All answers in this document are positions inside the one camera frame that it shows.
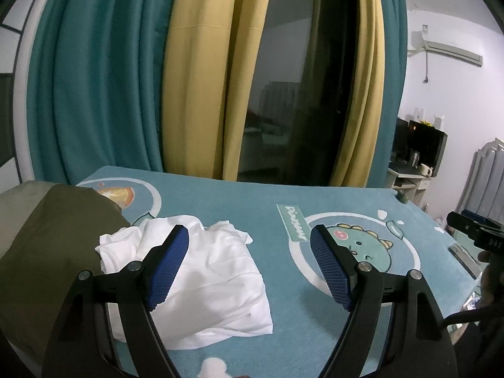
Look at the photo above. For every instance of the white air conditioner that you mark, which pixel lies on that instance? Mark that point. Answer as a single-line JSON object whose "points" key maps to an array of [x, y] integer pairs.
{"points": [[449, 47]]}

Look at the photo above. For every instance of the white hooded jacket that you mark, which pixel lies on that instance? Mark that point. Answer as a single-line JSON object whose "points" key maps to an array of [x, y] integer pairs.
{"points": [[220, 275]]}

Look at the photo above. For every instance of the white computer desk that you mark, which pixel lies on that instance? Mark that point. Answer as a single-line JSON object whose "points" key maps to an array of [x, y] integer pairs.
{"points": [[405, 183]]}

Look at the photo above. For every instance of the teal curtain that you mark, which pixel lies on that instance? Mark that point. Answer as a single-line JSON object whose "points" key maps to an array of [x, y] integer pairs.
{"points": [[393, 86], [98, 67]]}

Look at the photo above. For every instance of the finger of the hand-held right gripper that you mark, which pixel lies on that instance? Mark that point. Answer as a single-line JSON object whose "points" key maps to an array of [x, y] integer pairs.
{"points": [[478, 216], [460, 222]]}

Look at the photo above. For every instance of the silver smartphone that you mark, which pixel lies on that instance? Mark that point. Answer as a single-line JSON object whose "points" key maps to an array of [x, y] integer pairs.
{"points": [[464, 260]]}

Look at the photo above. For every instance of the dark glass window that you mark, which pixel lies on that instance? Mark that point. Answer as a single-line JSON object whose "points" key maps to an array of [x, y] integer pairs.
{"points": [[299, 67]]}

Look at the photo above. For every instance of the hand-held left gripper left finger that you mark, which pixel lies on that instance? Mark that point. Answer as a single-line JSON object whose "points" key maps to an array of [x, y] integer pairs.
{"points": [[167, 267]]}

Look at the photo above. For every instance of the steel kettle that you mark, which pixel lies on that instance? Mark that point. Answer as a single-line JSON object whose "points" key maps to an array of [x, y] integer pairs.
{"points": [[414, 158]]}

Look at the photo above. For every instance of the blue cartoon blanket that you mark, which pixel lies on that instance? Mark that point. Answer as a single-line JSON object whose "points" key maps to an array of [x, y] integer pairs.
{"points": [[236, 212]]}

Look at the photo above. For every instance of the olive green quilt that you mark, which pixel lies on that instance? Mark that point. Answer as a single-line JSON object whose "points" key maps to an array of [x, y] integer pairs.
{"points": [[51, 244]]}

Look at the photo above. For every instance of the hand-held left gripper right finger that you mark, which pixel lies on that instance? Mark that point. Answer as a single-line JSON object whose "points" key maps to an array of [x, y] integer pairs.
{"points": [[330, 267]]}

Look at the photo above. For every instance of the large black monitor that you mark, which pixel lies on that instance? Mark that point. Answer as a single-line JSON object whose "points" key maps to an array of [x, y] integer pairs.
{"points": [[427, 143]]}

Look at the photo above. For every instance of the white mug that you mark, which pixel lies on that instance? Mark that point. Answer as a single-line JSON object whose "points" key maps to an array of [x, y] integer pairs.
{"points": [[424, 170]]}

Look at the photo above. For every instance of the small green toy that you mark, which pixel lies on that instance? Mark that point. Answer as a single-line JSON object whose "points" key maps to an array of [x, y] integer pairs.
{"points": [[402, 197]]}

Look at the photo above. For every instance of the yellow curtain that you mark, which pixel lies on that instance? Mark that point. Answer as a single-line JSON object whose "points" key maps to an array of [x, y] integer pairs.
{"points": [[197, 86], [366, 67]]}

